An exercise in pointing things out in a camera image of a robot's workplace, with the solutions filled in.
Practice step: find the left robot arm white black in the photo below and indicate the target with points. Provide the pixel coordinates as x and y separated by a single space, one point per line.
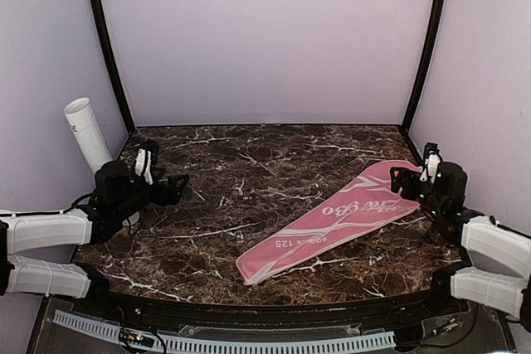
90 220

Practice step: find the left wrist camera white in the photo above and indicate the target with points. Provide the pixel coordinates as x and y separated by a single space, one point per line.
147 157

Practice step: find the grey slotted cable duct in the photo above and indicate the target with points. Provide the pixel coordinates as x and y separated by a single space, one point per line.
137 340

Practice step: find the black front rail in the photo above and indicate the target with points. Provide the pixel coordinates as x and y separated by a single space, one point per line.
399 311

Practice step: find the black corner post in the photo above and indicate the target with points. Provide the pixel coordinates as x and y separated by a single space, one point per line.
102 31
423 66

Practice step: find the black left corner post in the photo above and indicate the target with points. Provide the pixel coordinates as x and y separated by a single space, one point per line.
102 31

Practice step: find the white shuttlecock tube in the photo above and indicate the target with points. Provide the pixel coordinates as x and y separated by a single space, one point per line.
83 123

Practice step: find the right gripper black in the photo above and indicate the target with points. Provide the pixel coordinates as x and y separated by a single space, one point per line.
406 173

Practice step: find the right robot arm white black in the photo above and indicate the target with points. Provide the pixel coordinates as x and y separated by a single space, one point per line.
441 194

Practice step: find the pink racket bag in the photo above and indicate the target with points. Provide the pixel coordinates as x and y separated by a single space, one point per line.
364 205

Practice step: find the black right corner post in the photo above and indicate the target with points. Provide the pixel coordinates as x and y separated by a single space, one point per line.
423 66

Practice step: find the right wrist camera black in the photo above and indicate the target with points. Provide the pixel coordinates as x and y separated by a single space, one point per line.
431 159

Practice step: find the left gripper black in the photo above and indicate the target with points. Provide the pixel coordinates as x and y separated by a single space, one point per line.
172 196

